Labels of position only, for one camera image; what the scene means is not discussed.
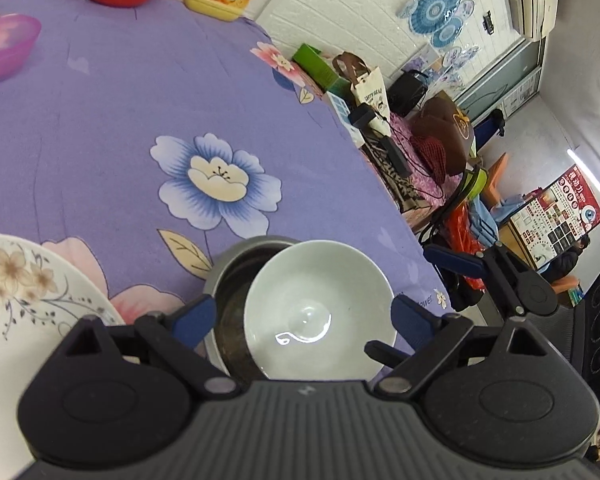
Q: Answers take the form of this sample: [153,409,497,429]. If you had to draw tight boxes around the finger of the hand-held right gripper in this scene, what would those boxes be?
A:
[423,241,527,311]
[364,340,412,368]

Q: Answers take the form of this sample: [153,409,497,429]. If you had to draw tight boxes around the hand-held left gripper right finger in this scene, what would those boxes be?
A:
[375,294,563,402]

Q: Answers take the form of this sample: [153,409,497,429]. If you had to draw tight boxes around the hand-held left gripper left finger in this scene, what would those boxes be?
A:
[55,295,243,402]

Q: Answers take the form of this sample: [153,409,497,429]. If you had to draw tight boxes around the metal bowl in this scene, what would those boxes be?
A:
[202,236,301,381]

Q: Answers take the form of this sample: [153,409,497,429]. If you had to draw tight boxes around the white bowl with red pattern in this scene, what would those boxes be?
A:
[243,240,396,381]

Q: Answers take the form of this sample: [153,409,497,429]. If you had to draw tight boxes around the white floral plate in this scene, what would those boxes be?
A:
[0,233,127,480]

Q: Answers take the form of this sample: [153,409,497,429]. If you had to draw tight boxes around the red plastic bag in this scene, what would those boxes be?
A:
[449,205,487,292]

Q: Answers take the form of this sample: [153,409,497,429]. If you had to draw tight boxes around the long black box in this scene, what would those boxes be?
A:
[375,135,411,177]

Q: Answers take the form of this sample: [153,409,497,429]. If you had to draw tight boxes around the brown bag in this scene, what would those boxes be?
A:
[411,95,477,177]

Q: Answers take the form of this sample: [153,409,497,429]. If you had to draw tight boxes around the blue office chair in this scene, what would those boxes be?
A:
[472,109,507,157]

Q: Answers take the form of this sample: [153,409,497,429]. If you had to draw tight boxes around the black power adapter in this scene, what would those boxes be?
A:
[349,105,382,130]

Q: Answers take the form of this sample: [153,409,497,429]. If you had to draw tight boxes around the beige tote bag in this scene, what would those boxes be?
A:
[332,52,393,133]

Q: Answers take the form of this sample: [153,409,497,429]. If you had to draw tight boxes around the green box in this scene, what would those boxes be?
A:
[292,44,338,93]

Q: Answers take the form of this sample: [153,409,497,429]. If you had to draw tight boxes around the blue paper fans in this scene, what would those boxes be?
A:
[397,0,476,50]

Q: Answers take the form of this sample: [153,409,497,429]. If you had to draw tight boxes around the purple plastic bowl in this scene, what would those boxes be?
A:
[0,14,42,83]

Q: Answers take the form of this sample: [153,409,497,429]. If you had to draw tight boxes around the red wall poster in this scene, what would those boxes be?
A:
[510,162,600,272]

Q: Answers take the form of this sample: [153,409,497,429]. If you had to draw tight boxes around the wall photos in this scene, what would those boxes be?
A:
[405,42,482,92]

